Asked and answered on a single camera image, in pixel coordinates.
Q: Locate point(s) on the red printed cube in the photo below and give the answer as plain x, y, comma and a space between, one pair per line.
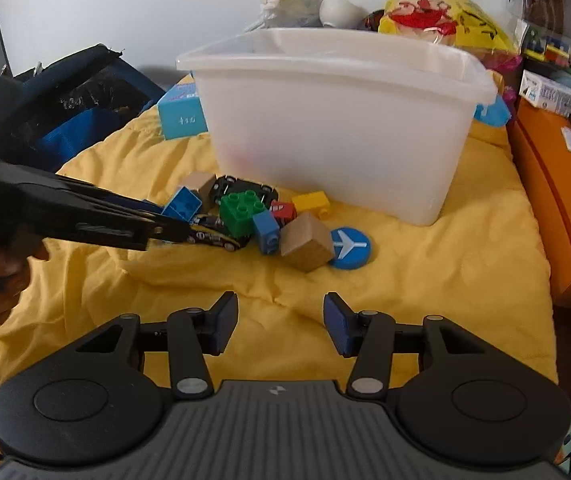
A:
283, 212

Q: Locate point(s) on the small wooden cube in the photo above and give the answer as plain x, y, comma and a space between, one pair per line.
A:
198, 185

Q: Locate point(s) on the yellow printed plastic bag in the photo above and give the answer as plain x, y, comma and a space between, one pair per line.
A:
465, 25

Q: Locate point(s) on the white plastic bin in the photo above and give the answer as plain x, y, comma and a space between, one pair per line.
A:
340, 135

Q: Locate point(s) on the colourful wooden toy set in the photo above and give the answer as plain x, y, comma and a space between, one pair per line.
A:
555, 52

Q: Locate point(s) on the black striped toy car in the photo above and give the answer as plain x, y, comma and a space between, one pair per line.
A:
215, 235

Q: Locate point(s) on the large wooden cube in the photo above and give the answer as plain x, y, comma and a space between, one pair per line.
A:
305, 245

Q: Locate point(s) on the light blue plastic object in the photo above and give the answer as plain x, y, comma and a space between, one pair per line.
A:
493, 112

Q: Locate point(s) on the pink plastic toy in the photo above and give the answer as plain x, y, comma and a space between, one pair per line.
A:
508, 67

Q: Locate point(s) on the blue round disc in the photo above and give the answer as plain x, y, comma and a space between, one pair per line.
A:
350, 247

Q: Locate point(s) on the dark round toy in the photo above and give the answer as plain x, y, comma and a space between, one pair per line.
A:
371, 21

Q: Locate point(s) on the person's left hand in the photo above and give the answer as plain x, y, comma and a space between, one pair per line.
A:
10, 270

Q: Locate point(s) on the light blue cardboard box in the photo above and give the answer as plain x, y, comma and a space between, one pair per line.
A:
180, 115

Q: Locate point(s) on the yellow blanket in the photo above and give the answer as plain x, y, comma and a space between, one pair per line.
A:
440, 285

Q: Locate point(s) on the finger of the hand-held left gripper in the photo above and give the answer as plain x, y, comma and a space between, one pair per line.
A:
115, 227
148, 207

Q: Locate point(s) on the dark blue bag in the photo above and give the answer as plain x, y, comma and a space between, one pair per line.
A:
75, 130

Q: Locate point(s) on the yellow toy brick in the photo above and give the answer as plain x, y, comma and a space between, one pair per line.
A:
310, 202

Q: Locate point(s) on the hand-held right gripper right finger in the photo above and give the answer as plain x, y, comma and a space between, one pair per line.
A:
340, 324

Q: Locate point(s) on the green toy brick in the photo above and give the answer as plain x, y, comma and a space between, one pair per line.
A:
239, 215

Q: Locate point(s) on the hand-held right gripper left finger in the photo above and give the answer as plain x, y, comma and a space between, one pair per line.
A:
224, 322

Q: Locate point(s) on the small blue toy brick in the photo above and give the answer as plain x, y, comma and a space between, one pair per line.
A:
267, 232

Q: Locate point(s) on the orange box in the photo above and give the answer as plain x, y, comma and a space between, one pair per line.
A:
550, 200

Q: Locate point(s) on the small white carton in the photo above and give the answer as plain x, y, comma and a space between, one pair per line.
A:
545, 92

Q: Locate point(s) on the blue square toy brick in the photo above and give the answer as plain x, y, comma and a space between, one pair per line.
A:
183, 205

